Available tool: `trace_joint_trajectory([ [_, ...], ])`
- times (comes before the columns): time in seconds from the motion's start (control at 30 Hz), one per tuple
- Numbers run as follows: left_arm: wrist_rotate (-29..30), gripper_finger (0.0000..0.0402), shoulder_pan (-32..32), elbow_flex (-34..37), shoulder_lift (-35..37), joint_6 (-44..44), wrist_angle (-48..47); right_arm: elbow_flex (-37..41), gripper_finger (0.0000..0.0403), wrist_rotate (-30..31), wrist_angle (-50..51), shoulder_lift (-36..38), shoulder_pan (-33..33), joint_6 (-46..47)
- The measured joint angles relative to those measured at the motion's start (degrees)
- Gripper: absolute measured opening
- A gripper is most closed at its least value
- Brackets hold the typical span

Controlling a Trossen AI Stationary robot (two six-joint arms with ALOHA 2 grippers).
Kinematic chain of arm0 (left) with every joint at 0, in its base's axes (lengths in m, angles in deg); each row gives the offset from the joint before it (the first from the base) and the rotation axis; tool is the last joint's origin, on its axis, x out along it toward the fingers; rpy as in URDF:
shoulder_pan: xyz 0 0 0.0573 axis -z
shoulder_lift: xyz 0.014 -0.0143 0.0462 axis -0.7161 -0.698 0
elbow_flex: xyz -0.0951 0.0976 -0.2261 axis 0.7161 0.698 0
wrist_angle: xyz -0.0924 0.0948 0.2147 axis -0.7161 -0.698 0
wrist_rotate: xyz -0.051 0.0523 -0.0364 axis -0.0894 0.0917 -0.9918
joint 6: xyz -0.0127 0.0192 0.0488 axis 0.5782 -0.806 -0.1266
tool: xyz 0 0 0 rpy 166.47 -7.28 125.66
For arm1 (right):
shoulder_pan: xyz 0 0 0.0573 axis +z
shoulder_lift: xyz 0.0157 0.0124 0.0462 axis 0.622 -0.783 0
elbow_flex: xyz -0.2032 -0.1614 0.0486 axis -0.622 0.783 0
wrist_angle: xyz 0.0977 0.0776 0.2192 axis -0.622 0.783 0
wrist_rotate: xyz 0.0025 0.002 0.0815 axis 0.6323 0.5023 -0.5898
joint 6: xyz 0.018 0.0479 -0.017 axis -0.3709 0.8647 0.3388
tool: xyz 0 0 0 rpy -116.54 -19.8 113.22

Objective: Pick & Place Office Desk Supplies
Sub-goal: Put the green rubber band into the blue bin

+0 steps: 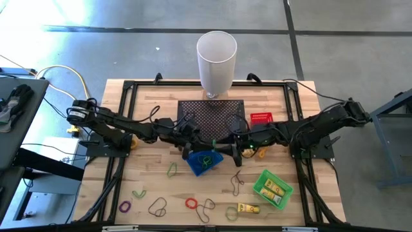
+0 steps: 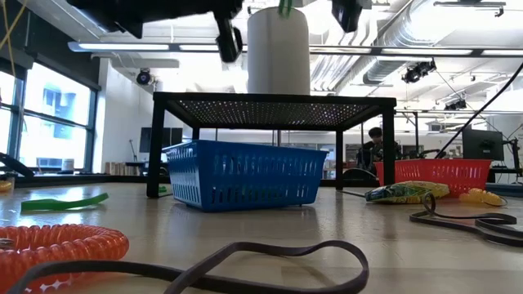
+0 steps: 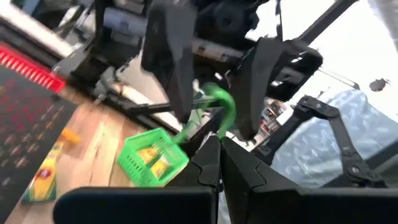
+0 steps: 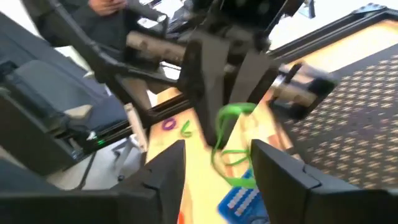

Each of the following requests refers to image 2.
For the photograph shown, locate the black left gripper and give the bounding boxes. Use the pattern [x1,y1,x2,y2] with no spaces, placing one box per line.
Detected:
[212,0,246,20]

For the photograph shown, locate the yellow crayon box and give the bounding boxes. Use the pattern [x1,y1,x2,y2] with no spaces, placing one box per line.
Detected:
[364,180,451,205]

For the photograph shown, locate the white cylindrical cup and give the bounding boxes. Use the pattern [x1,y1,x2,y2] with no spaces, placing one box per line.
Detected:
[246,5,312,96]

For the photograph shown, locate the long ceiling light bar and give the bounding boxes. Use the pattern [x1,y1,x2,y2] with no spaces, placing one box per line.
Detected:
[67,40,523,58]

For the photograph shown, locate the black perforated metal shelf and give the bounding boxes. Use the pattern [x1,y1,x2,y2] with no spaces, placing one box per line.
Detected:
[145,91,398,199]

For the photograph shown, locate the blue plastic basket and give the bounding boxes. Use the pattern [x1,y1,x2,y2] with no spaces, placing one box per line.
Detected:
[162,139,329,214]

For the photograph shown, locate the wooden blocks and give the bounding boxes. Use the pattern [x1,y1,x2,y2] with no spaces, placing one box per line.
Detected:
[104,161,142,176]

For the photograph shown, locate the black ceiling spotlight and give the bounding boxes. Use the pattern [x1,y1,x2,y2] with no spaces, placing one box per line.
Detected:
[401,60,438,85]
[444,98,468,112]

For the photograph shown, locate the person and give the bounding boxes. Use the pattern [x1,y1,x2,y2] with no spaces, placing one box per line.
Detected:
[355,126,387,175]

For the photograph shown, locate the red plastic basket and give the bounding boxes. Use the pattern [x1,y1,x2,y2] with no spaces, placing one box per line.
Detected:
[373,158,493,198]

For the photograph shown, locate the dark rubber band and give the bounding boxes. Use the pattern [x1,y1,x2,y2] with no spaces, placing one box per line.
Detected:
[409,191,523,248]
[7,240,371,294]

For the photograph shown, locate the black computer monitor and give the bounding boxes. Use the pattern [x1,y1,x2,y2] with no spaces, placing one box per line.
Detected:
[462,127,505,162]

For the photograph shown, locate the red-orange spiral coil tie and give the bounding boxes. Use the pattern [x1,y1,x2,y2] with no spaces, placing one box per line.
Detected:
[0,223,131,294]

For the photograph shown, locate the black ceiling camera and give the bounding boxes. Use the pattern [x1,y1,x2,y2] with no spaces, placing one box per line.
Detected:
[136,68,153,87]

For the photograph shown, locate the black wall monitor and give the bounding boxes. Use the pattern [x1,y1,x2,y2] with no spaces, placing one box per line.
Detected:
[139,127,184,154]

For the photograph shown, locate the silver ventilation duct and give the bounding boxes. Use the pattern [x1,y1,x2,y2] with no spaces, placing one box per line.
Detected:
[333,0,440,85]

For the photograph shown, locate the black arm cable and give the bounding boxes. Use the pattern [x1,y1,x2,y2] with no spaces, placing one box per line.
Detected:
[435,60,523,159]

